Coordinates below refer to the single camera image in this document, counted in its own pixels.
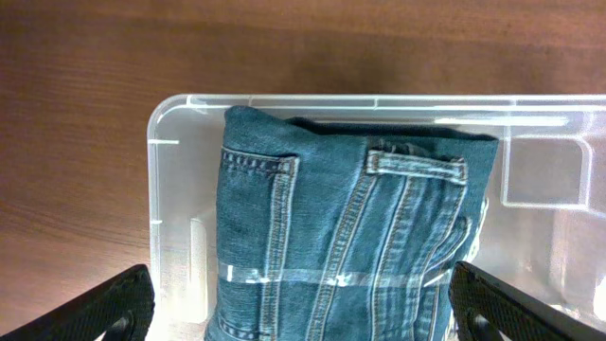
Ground dark blue jeans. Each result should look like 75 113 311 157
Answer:
205 106 499 341

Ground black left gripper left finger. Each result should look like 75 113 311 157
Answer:
1 264 155 341

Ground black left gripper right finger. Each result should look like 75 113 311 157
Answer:
449 261 605 341

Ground clear plastic storage bin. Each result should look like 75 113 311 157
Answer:
147 94 605 340

